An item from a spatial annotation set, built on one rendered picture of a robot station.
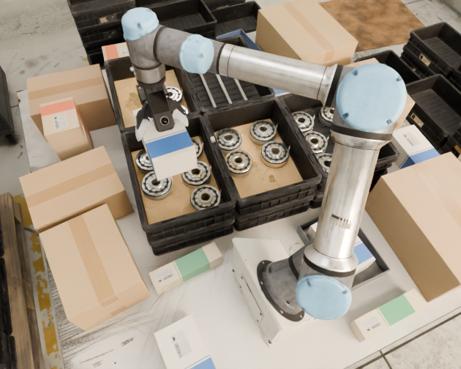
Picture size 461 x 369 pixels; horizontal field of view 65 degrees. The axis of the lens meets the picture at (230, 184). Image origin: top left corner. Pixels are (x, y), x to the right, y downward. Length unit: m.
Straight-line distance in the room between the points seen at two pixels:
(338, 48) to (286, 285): 1.14
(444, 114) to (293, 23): 1.11
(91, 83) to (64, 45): 1.81
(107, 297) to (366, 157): 0.79
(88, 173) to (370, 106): 0.97
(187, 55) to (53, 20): 3.02
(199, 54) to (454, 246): 0.94
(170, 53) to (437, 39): 2.45
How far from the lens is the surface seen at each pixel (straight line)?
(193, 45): 0.78
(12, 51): 3.55
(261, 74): 0.87
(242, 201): 1.12
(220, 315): 1.23
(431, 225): 1.30
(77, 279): 1.17
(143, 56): 0.85
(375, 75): 0.70
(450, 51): 2.98
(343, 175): 0.74
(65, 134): 1.42
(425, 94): 2.56
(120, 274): 1.14
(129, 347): 1.25
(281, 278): 0.98
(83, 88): 1.64
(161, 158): 0.97
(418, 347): 2.16
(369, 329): 1.25
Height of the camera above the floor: 1.90
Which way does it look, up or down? 57 degrees down
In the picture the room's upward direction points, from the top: 3 degrees clockwise
